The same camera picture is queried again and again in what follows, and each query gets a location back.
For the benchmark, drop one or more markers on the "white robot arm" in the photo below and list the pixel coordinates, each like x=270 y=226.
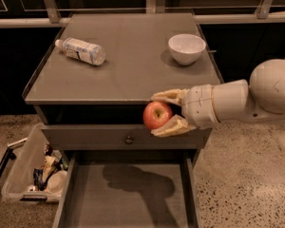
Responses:
x=261 y=99

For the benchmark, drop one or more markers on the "grey drawer cabinet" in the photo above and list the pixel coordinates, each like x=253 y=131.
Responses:
x=137 y=64

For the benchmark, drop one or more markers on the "white lid in bin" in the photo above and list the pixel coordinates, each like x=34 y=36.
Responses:
x=56 y=182

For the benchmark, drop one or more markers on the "open middle drawer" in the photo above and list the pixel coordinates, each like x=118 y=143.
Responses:
x=130 y=189

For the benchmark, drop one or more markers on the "clear plastic water bottle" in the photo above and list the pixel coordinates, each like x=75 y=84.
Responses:
x=81 y=50

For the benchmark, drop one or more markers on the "white ceramic bowl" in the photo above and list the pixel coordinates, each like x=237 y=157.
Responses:
x=185 y=49

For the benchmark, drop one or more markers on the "closed top drawer front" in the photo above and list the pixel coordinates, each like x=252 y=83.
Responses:
x=112 y=137

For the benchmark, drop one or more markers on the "round metal drawer knob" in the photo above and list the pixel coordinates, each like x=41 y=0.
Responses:
x=129 y=140

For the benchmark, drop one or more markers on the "clear plastic storage bin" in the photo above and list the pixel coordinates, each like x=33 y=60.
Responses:
x=19 y=184

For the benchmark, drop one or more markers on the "snack packets in bin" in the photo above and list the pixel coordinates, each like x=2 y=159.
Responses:
x=53 y=162

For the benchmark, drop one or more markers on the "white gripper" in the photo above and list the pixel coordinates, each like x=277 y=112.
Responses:
x=198 y=106

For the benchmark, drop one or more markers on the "metal railing frame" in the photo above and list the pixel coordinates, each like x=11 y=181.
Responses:
x=58 y=13

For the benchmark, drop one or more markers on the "red apple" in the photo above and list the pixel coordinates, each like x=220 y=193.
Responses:
x=156 y=114

